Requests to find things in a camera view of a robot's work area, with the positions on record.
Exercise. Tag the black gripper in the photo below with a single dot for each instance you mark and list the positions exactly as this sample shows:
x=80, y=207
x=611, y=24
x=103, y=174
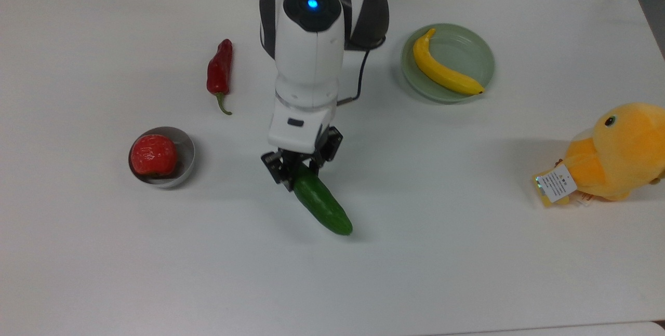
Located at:
x=296, y=155

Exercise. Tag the green cucumber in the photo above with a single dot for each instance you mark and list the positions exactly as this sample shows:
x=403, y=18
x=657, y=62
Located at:
x=324, y=203

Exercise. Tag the red chili pepper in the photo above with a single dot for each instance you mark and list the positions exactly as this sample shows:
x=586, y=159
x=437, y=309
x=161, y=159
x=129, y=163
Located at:
x=219, y=68

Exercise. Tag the yellow banana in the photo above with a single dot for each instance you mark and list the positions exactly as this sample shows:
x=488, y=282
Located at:
x=441, y=71

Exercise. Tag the white paper toy tag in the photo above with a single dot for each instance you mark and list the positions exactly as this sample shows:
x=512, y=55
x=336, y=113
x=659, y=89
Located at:
x=557, y=183

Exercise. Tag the orange plush toy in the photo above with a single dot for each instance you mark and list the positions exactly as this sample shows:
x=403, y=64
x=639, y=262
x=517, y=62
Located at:
x=623, y=154

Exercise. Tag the grey metal bowl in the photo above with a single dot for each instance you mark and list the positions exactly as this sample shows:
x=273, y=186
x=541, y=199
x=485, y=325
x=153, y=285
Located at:
x=186, y=157

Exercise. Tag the red apple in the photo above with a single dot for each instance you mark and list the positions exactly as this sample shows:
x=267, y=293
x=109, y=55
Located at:
x=153, y=155

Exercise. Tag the pale green plate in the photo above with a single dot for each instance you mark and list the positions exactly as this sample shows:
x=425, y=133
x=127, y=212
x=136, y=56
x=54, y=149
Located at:
x=467, y=48

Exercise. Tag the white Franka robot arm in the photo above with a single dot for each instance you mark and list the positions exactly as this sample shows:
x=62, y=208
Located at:
x=311, y=50

